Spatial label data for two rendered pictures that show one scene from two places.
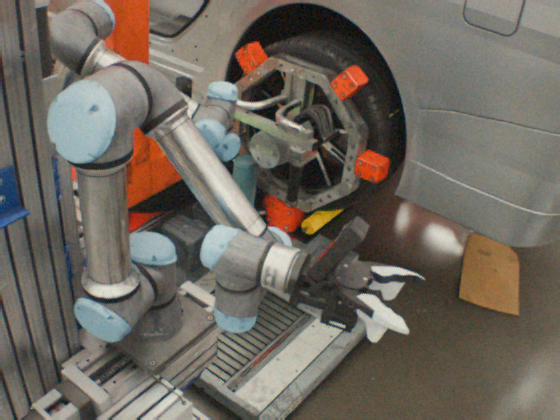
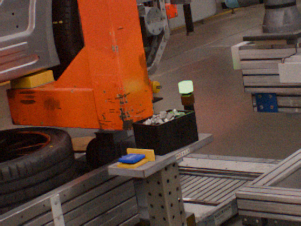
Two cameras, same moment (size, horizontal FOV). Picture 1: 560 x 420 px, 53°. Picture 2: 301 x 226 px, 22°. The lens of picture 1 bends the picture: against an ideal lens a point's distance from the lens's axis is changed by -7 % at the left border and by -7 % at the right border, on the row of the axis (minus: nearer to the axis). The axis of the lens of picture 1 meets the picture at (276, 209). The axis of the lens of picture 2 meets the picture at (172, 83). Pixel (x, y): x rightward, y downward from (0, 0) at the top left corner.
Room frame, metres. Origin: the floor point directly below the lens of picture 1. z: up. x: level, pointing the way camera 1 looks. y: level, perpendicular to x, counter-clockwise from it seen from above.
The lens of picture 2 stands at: (1.42, 3.51, 1.22)
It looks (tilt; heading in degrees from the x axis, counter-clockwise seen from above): 11 degrees down; 275
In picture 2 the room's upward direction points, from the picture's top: 9 degrees counter-clockwise
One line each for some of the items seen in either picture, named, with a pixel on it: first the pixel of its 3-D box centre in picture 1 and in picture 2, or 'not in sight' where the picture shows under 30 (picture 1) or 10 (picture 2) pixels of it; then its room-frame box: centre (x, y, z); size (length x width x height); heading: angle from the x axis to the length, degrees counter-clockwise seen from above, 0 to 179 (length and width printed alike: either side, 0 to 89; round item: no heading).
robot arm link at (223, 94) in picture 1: (219, 108); not in sight; (1.33, 0.16, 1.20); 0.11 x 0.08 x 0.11; 177
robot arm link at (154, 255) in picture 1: (147, 266); not in sight; (0.96, 0.26, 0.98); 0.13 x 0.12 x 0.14; 161
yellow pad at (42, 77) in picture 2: not in sight; (32, 79); (2.31, 0.31, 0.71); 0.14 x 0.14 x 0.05; 56
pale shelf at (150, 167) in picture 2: not in sight; (162, 153); (1.74, 0.77, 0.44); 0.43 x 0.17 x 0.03; 56
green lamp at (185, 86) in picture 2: not in sight; (186, 86); (1.63, 0.61, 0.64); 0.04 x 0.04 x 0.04; 56
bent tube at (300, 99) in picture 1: (303, 107); not in sight; (1.75, -0.05, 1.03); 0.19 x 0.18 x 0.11; 146
